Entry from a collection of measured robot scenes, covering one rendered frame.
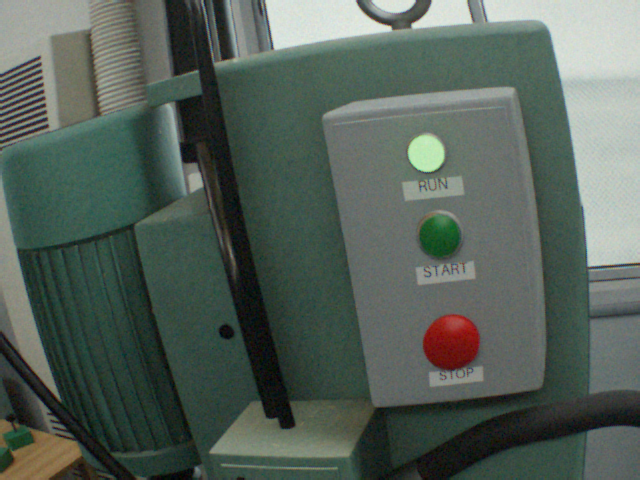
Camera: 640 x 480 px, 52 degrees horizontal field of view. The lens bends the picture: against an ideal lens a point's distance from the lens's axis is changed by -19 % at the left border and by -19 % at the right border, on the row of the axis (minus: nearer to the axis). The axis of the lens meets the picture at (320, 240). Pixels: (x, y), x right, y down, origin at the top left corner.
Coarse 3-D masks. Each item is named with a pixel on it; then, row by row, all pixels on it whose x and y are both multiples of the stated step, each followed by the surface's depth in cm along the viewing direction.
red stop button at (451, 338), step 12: (432, 324) 38; (444, 324) 38; (456, 324) 37; (468, 324) 37; (432, 336) 38; (444, 336) 38; (456, 336) 37; (468, 336) 37; (432, 348) 38; (444, 348) 38; (456, 348) 38; (468, 348) 38; (432, 360) 38; (444, 360) 38; (456, 360) 38; (468, 360) 38
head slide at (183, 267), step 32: (192, 192) 63; (160, 224) 53; (192, 224) 53; (160, 256) 54; (192, 256) 53; (160, 288) 55; (192, 288) 54; (224, 288) 53; (160, 320) 56; (192, 320) 55; (224, 320) 54; (192, 352) 56; (224, 352) 55; (192, 384) 57; (224, 384) 56; (192, 416) 57; (224, 416) 57
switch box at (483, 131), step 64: (384, 128) 37; (448, 128) 36; (512, 128) 35; (384, 192) 38; (512, 192) 36; (384, 256) 39; (512, 256) 37; (384, 320) 39; (512, 320) 37; (384, 384) 40; (512, 384) 38
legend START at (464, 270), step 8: (448, 264) 38; (456, 264) 38; (464, 264) 37; (472, 264) 37; (416, 272) 38; (424, 272) 38; (432, 272) 38; (440, 272) 38; (448, 272) 38; (456, 272) 38; (464, 272) 38; (472, 272) 37; (424, 280) 38; (432, 280) 38; (440, 280) 38; (448, 280) 38; (456, 280) 38
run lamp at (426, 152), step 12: (408, 144) 36; (420, 144) 36; (432, 144) 36; (444, 144) 36; (408, 156) 37; (420, 156) 36; (432, 156) 36; (444, 156) 36; (420, 168) 36; (432, 168) 36
